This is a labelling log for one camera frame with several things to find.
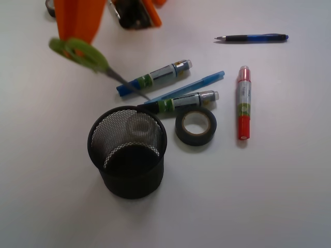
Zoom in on orange gripper with motor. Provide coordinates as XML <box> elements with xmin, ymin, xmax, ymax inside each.
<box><xmin>54</xmin><ymin>0</ymin><xmax>162</xmax><ymax>44</ymax></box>

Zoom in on green handled scissors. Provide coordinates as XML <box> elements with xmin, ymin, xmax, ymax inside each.
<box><xmin>49</xmin><ymin>38</ymin><xmax>149</xmax><ymax>100</ymax></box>

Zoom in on light blue pen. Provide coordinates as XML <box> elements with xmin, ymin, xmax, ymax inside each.
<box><xmin>145</xmin><ymin>71</ymin><xmax>225</xmax><ymax>104</ymax></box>

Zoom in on black mesh pen holder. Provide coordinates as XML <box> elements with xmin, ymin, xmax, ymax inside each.
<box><xmin>87</xmin><ymin>106</ymin><xmax>167</xmax><ymax>199</ymax></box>

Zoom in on blue black ballpoint pen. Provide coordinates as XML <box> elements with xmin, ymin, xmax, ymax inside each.
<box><xmin>215</xmin><ymin>34</ymin><xmax>289</xmax><ymax>43</ymax></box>

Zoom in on dark tape roll far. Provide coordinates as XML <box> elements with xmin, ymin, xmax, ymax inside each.
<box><xmin>45</xmin><ymin>0</ymin><xmax>55</xmax><ymax>18</ymax></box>

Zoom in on blue whiteboard marker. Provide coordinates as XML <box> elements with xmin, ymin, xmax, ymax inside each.
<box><xmin>128</xmin><ymin>59</ymin><xmax>192</xmax><ymax>90</ymax></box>

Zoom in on black whiteboard marker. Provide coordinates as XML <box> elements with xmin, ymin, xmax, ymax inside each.
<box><xmin>138</xmin><ymin>90</ymin><xmax>219</xmax><ymax>114</ymax></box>

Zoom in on black electrical tape roll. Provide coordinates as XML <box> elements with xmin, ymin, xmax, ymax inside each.
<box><xmin>175</xmin><ymin>107</ymin><xmax>217</xmax><ymax>146</ymax></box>

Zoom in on red whiteboard marker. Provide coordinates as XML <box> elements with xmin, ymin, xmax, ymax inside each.
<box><xmin>236</xmin><ymin>66</ymin><xmax>251</xmax><ymax>141</ymax></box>

